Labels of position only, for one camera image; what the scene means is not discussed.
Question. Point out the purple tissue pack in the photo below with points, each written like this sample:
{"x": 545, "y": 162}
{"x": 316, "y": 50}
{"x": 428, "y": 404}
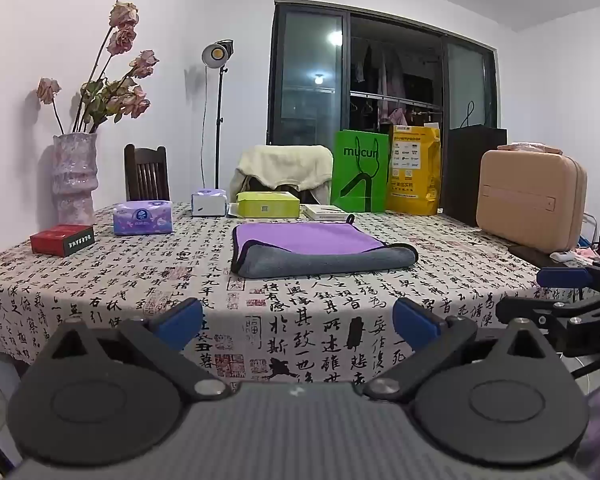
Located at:
{"x": 143, "y": 217}

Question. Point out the chair with cream blanket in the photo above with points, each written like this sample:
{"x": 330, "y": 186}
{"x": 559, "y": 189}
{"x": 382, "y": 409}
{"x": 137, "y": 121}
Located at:
{"x": 282, "y": 165}

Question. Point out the dried pink roses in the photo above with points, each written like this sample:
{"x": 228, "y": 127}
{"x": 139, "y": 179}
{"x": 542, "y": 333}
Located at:
{"x": 115, "y": 80}

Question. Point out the calligraphy printed tablecloth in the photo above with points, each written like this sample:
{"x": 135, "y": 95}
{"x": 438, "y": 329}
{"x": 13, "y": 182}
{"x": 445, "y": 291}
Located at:
{"x": 130, "y": 280}

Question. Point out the dark wooden chair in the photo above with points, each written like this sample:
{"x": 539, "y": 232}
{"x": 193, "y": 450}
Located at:
{"x": 146, "y": 172}

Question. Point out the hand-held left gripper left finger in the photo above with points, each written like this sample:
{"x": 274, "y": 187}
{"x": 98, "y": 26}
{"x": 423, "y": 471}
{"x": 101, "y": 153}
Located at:
{"x": 179, "y": 321}

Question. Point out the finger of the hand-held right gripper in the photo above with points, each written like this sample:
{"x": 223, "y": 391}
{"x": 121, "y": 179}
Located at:
{"x": 535, "y": 310}
{"x": 564, "y": 278}

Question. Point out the white and purple tissue box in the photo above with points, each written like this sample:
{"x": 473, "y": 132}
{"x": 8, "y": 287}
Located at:
{"x": 208, "y": 202}

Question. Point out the pink speckled ceramic vase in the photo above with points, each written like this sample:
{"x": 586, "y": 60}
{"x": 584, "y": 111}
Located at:
{"x": 74, "y": 180}

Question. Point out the green flat box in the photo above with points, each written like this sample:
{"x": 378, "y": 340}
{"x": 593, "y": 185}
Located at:
{"x": 268, "y": 203}

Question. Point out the black speaker box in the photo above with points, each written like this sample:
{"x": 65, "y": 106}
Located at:
{"x": 472, "y": 175}

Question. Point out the white flat box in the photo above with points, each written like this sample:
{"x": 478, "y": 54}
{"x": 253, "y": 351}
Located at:
{"x": 326, "y": 211}

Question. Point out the beige hard case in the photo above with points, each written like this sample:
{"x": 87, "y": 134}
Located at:
{"x": 530, "y": 200}

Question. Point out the green paper shopping bag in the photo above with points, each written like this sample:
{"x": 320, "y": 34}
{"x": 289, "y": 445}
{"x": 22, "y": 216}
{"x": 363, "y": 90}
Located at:
{"x": 360, "y": 172}

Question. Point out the hanging clothes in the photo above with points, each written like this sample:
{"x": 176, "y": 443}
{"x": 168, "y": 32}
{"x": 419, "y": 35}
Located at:
{"x": 380, "y": 72}

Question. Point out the black framed glass sliding door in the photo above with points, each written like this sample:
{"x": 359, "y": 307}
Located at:
{"x": 310, "y": 75}

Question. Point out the studio light on stand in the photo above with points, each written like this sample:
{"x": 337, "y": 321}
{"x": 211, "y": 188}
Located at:
{"x": 219, "y": 110}

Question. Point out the pink packet on case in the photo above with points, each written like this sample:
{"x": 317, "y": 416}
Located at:
{"x": 529, "y": 147}

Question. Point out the red box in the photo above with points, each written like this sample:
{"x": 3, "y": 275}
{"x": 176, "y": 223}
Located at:
{"x": 62, "y": 240}

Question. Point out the purple and grey towel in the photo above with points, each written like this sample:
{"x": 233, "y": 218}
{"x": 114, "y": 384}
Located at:
{"x": 310, "y": 250}

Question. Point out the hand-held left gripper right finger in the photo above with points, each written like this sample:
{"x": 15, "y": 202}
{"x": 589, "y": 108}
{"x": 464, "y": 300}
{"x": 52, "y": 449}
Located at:
{"x": 414, "y": 321}

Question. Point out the yellow printed bag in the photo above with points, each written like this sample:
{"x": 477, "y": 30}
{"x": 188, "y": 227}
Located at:
{"x": 414, "y": 170}

